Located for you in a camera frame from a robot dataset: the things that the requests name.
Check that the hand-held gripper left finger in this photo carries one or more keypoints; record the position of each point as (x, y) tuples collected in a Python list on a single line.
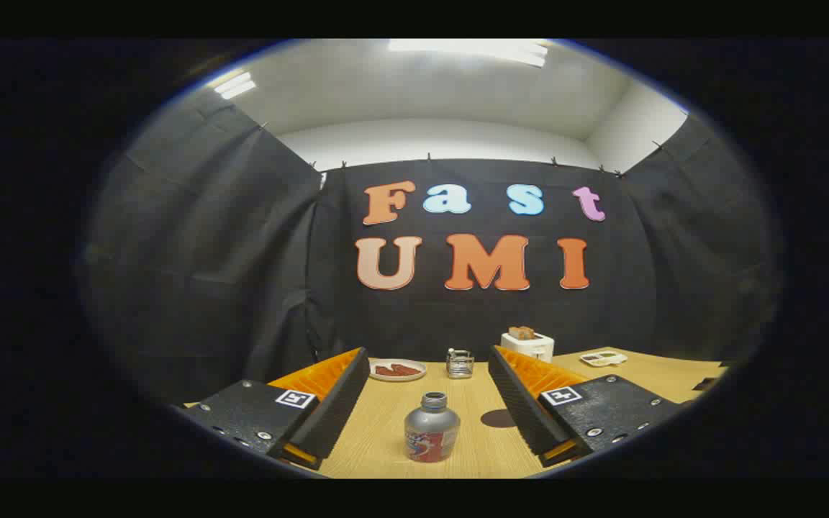
[(335, 406)]

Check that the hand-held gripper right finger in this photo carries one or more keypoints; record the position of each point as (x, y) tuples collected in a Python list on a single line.
[(522, 406)]

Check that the dark brown round coaster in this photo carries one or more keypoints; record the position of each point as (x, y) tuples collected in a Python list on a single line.
[(497, 419)]

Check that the silver juice bottle red label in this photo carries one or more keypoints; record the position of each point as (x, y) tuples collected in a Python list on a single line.
[(431, 424)]

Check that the white plate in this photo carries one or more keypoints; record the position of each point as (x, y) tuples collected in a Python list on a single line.
[(386, 378)]

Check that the white toaster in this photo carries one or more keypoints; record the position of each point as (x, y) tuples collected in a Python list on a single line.
[(529, 347)]

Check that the wooden table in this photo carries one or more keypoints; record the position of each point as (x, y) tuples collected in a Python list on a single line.
[(393, 424)]

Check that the red food slices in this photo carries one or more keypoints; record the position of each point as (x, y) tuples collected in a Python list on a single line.
[(397, 370)]

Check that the brown bread slice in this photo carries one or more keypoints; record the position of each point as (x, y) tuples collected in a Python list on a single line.
[(522, 332)]

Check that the small white compartment tray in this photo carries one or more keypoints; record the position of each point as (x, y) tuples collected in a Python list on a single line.
[(603, 357)]

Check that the black backdrop cloth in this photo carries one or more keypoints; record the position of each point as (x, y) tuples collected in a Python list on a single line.
[(242, 252)]

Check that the small ceiling light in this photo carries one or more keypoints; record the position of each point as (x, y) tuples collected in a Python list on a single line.
[(234, 85)]

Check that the large ceiling light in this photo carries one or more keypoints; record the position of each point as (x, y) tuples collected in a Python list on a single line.
[(468, 50)]

